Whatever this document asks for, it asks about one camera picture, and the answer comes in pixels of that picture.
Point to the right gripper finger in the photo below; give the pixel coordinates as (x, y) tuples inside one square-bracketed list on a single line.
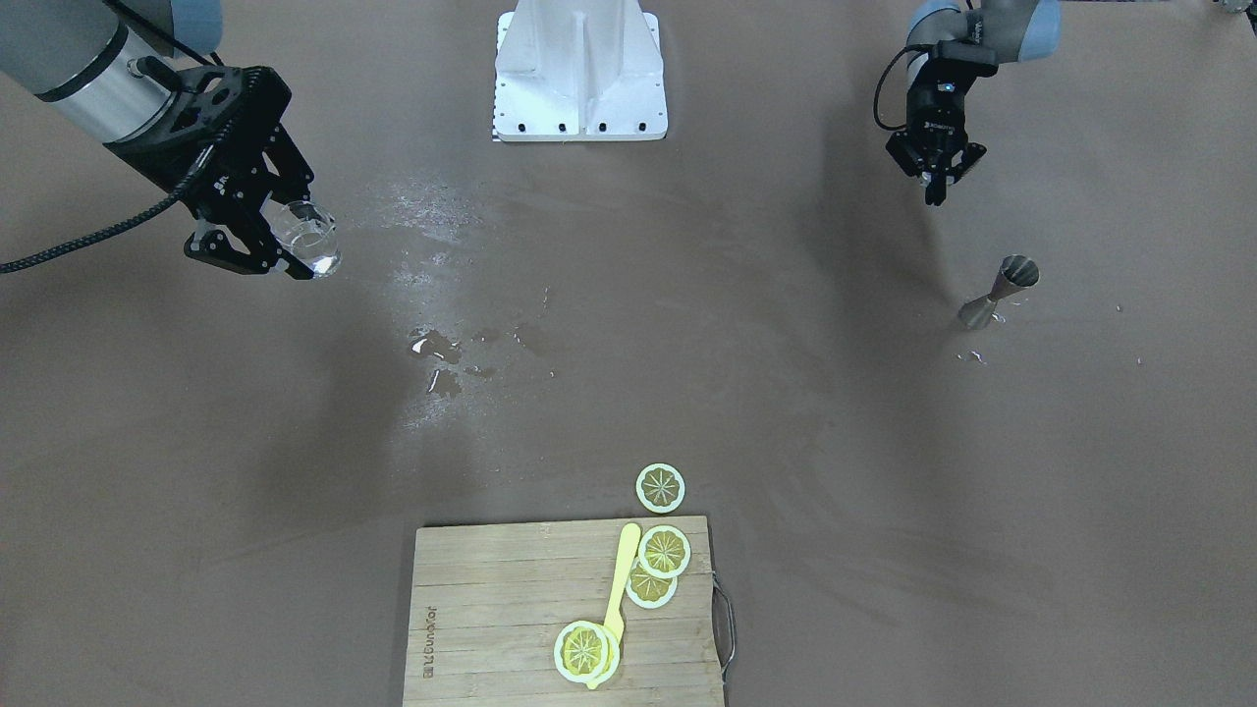
[(289, 205), (212, 244)]

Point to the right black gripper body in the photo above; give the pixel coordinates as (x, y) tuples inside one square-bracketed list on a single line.
[(167, 164)]

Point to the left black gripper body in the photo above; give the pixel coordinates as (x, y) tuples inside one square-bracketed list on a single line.
[(936, 120)]

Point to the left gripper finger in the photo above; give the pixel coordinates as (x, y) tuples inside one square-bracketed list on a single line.
[(965, 160), (934, 179)]

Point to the clear glass measuring cup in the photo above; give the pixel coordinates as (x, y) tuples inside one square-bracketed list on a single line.
[(319, 251)]

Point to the steel jigger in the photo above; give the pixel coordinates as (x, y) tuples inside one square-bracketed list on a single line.
[(1017, 272)]

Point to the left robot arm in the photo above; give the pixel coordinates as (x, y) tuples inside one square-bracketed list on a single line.
[(1018, 31)]

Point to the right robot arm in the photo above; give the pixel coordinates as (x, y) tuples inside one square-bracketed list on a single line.
[(142, 77)]

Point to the lemon slice off board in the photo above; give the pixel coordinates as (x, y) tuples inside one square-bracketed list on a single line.
[(660, 488)]

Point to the wooden cutting board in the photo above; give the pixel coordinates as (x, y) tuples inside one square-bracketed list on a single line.
[(488, 602)]

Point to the lemon slice top of pair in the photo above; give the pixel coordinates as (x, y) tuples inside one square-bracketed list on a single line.
[(664, 552)]

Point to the lemon slice under pair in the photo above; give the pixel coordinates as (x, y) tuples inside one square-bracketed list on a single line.
[(648, 591)]

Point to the lemon slice on knife blade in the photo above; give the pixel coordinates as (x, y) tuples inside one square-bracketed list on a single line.
[(586, 653)]

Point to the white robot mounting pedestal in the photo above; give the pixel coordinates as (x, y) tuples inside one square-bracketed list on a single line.
[(579, 70)]

